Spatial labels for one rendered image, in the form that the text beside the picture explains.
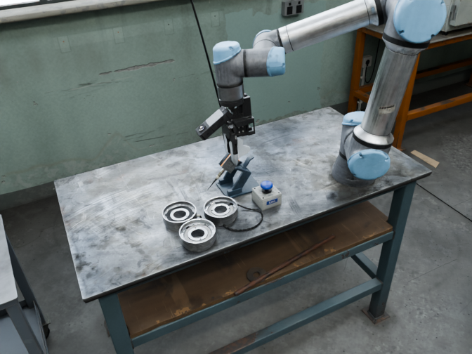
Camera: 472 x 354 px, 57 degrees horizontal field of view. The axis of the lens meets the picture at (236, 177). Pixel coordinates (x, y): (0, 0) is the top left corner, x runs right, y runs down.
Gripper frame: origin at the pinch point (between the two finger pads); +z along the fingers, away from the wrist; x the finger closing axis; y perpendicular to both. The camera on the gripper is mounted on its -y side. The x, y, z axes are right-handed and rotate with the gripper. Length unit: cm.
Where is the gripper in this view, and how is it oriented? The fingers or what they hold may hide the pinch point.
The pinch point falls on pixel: (231, 159)
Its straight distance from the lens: 134.1
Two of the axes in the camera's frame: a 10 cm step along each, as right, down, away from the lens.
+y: 9.3, -2.7, 2.5
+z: 1.0, 8.4, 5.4
